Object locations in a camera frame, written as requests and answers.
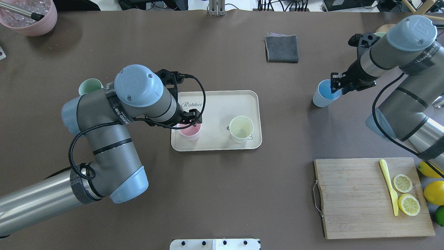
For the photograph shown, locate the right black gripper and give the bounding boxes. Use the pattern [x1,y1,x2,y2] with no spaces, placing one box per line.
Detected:
[330,59,376,94]

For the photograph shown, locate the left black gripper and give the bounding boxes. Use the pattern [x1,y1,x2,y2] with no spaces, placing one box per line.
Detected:
[146,104,203,131]

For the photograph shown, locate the pink plastic cup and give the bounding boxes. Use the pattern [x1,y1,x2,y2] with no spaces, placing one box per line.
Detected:
[176,123,202,141]

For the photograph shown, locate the blue plastic cup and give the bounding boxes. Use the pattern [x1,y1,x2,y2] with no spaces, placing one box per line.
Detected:
[312,80,341,108]

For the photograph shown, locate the cream plastic cup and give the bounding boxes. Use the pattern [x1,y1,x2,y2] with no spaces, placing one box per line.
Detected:
[227,116,254,143]

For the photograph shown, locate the green plastic cup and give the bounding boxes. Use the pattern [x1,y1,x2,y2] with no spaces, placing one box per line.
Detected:
[78,78,103,95]

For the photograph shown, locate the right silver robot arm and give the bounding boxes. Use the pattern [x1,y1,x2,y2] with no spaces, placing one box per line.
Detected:
[330,15,444,170]

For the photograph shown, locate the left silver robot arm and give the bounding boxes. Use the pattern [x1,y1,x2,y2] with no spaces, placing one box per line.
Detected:
[1,64,203,239]

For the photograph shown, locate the cream rabbit tray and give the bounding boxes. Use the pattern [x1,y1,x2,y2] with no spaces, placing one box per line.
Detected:
[171,90,262,152]

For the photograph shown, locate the green plastic bowl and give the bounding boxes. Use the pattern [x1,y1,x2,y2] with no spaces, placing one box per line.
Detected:
[374,32,387,38]

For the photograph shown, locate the grey folded cloth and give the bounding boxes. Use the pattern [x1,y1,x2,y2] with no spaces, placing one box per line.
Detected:
[264,33,299,63]

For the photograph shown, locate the metal ice scoop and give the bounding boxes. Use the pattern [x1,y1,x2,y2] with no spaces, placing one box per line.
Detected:
[432,95,444,108]

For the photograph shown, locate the whole lemon outer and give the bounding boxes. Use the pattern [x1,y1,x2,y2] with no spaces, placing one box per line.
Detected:
[417,161,441,178]

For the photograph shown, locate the lemon half slice upper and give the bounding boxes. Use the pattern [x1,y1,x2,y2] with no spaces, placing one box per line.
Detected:
[393,174,413,193]

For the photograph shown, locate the lemon half slice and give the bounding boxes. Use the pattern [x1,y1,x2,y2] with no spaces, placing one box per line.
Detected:
[398,193,421,216]
[393,174,413,193]

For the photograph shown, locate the wooden cutting board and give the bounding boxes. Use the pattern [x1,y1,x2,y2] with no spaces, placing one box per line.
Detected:
[314,158,435,240]

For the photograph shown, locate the yellow plastic knife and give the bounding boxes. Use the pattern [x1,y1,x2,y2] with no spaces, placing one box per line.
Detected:
[379,159,399,216]

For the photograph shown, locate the lemon half slice lower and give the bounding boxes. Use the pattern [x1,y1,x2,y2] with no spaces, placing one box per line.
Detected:
[398,193,421,216]

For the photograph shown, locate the whole lemon near lime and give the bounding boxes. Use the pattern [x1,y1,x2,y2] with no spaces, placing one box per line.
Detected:
[423,181,444,206]

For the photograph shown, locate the green lime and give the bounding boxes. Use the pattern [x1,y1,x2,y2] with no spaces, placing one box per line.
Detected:
[434,206,444,227]

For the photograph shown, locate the metal tongs in bowl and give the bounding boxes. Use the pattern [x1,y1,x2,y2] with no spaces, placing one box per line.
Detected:
[0,1,45,21]

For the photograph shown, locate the pink bowl with ice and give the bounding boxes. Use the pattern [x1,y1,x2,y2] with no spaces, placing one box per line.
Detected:
[0,0,58,36]

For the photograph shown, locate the aluminium frame post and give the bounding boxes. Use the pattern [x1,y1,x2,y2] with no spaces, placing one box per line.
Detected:
[208,0,225,16]

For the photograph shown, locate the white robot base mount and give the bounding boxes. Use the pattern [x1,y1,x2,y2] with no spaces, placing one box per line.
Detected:
[169,238,261,250]

